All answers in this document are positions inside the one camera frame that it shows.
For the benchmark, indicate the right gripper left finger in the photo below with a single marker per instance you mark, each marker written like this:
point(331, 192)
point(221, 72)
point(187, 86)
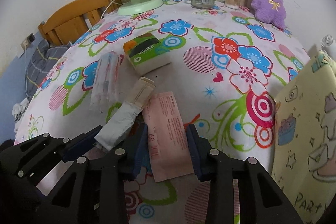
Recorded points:
point(84, 196)

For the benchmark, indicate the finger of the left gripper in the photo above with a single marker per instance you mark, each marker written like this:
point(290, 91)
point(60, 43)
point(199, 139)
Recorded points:
point(121, 159)
point(35, 158)

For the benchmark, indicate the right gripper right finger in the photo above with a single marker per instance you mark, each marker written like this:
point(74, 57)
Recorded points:
point(260, 199)

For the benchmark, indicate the white tissue stack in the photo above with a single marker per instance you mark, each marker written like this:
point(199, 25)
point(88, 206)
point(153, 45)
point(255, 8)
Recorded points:
point(119, 125)

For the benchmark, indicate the pink packet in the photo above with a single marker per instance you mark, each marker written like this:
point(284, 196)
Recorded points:
point(167, 142)

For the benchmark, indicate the clear plastic straw pack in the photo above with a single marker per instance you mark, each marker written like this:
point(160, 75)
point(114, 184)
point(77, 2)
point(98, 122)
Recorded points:
point(105, 85)

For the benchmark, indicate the green orange tissue pack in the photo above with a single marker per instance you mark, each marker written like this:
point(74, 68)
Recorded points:
point(146, 53)

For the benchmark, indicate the crumpled white cloth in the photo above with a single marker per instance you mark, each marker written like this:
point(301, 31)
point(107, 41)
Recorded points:
point(18, 111)

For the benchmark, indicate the yellow cartoon storage box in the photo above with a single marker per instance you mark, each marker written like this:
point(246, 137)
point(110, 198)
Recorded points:
point(304, 152)

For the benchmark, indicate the blue bed sheet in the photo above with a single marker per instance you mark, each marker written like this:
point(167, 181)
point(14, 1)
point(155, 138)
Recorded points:
point(13, 88)

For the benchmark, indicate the floral tablecloth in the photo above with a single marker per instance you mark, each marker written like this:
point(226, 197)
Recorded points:
point(225, 69)

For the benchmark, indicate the grey plaid pillow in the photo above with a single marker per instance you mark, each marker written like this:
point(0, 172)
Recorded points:
point(44, 67)

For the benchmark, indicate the white standing fan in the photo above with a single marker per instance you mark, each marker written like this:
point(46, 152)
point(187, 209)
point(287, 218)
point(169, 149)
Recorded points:
point(329, 46)

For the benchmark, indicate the purple plush bunny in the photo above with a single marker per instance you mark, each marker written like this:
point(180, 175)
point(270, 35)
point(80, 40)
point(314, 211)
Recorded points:
point(270, 11)

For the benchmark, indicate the wall power socket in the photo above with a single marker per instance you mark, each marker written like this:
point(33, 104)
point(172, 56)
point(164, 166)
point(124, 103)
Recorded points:
point(27, 41)

